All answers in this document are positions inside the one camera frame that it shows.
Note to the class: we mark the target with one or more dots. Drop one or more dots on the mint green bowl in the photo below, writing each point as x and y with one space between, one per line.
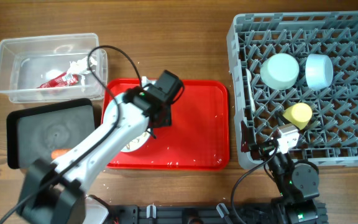
280 71

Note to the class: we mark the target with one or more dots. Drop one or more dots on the white tissue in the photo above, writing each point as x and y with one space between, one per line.
82 68

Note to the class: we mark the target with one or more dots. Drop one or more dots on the clear plastic bin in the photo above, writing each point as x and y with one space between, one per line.
28 62

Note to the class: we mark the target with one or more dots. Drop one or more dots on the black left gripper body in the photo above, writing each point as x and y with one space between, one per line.
167 123

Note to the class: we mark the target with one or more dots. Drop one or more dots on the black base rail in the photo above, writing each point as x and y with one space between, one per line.
249 213

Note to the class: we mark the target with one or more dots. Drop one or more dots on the red snack wrapper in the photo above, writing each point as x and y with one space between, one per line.
64 79

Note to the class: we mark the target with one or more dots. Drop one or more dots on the white plastic spoon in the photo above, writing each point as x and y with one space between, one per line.
250 92

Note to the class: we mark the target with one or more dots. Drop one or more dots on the grey dishwasher rack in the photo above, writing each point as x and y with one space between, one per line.
331 136

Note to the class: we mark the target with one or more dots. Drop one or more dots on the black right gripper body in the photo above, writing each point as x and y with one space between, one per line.
262 148

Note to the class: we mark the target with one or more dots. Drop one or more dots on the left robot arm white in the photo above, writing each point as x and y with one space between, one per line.
55 192

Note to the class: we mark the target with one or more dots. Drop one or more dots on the orange carrot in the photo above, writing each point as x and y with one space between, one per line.
58 152

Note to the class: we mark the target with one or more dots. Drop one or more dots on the black bin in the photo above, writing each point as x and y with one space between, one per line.
35 133

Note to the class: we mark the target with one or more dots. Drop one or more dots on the light blue plate with rice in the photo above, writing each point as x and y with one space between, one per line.
136 143

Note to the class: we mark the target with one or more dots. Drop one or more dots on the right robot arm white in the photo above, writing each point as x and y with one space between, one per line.
297 182

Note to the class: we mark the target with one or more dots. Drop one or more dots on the red plastic tray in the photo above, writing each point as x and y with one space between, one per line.
198 138

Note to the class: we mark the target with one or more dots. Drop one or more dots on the yellow plastic cup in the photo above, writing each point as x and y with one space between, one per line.
299 115

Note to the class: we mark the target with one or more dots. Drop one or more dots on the light blue bowl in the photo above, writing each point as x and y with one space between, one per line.
318 71

